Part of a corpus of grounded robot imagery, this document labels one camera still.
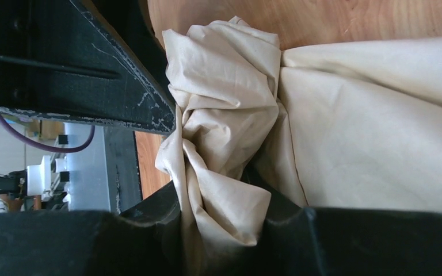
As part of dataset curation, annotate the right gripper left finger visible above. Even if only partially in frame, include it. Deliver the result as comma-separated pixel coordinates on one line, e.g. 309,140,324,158
0,1,175,134

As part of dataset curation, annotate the beige folding umbrella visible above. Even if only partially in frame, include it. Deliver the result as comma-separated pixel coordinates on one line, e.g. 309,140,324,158
156,17,442,275

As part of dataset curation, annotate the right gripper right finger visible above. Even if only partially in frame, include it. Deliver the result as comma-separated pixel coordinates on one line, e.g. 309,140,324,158
0,168,442,275

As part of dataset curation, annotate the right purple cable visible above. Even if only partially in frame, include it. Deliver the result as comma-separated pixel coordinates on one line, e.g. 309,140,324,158
0,112,96,154

